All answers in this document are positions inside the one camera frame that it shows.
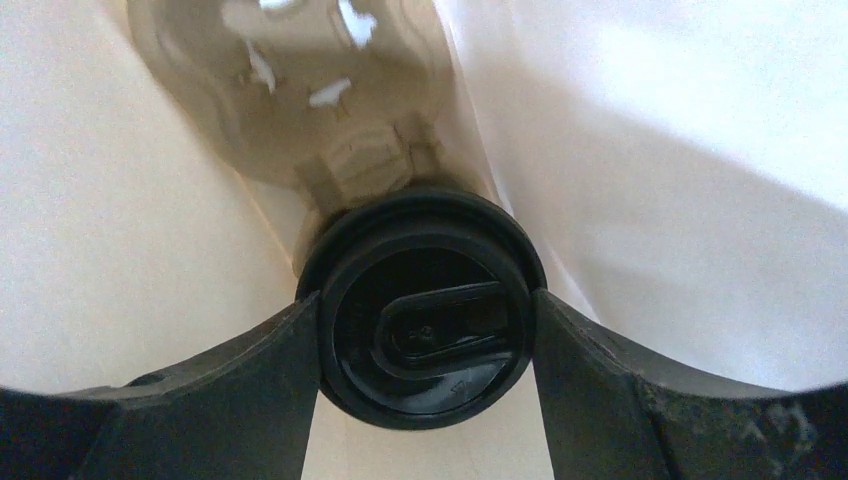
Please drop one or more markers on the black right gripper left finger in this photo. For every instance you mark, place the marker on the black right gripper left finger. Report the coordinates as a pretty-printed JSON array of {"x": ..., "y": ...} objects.
[{"x": 241, "y": 410}]

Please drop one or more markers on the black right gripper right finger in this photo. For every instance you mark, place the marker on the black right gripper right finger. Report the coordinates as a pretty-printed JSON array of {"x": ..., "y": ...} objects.
[{"x": 615, "y": 409}]

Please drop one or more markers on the black plastic cup lid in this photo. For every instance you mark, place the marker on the black plastic cup lid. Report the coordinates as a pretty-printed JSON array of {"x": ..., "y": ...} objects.
[{"x": 425, "y": 307}]

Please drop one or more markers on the white brown paper bag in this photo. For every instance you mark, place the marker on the white brown paper bag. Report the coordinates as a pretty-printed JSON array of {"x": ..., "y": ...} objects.
[{"x": 680, "y": 168}]

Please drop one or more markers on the brown pulp cup carrier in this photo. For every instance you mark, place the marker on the brown pulp cup carrier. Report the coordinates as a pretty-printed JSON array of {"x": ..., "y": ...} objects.
[{"x": 335, "y": 100}]

